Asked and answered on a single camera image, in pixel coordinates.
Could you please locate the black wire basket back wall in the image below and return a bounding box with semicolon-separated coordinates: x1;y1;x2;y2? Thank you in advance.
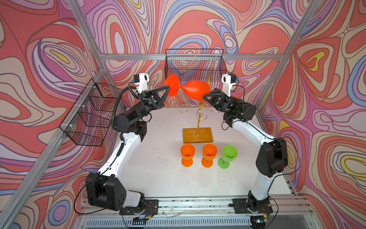
165;48;227;85

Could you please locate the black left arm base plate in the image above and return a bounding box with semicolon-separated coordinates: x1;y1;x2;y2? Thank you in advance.
119;199;159;217

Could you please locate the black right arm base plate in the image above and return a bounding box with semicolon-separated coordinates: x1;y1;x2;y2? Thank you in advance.
228;198;273;215

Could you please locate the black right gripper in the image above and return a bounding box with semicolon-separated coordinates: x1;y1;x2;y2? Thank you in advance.
201;89;242;114

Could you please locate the orange front wine glass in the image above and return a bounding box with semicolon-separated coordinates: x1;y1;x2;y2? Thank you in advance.
181;144;195;168

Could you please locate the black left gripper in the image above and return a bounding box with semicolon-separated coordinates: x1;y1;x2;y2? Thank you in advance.
125;94;171;125

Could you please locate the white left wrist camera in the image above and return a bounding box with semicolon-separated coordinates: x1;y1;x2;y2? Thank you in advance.
132;73;150;94

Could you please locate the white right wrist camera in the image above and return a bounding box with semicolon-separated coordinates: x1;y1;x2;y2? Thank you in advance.
221;73;238;97

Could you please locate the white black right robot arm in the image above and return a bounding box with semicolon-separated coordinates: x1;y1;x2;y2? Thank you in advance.
203;89;288;213

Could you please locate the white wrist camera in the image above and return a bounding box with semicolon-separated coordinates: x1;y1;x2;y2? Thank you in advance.
221;73;238;97
132;73;150;94

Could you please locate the orange wine glass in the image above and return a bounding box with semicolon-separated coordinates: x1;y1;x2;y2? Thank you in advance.
201;144;218;168
181;144;195;168

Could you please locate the gold wire rack wooden base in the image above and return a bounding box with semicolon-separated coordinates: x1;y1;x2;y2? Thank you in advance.
183;100;214;144

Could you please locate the green wine glass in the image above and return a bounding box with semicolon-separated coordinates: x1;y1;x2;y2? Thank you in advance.
218;145;238;169

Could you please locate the red wine glass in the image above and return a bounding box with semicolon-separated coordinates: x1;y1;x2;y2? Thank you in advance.
165;74;211;101

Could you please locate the aluminium front rail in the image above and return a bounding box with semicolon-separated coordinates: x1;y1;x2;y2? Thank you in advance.
73;196;320;229

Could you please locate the black wire basket wall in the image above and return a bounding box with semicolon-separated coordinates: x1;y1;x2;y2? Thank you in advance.
60;79;121;147
165;48;227;85

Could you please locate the black wire basket left wall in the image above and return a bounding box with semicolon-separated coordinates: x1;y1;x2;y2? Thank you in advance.
60;79;121;147

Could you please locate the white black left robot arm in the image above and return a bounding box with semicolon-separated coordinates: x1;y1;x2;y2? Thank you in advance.
85;86;170;211

